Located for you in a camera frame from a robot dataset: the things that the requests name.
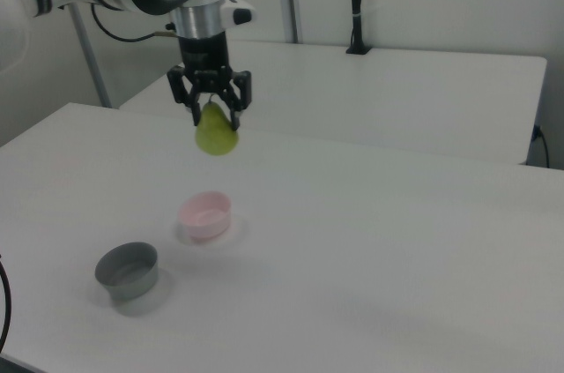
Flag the grey bowl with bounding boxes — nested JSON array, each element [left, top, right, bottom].
[[94, 242, 160, 303]]

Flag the black cable with plug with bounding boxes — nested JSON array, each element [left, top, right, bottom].
[[531, 123, 552, 169]]

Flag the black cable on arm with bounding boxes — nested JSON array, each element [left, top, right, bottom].
[[90, 2, 182, 44]]

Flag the thick black cable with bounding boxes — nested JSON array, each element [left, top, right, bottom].
[[0, 251, 13, 350]]

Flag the pink bowl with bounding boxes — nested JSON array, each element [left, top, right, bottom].
[[176, 190, 234, 242]]

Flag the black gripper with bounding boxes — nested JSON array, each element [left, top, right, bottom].
[[167, 32, 253, 132]]

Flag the green pear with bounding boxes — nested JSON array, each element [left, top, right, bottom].
[[195, 102, 241, 157]]

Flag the black pole with clamp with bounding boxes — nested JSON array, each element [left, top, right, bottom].
[[345, 0, 375, 56]]

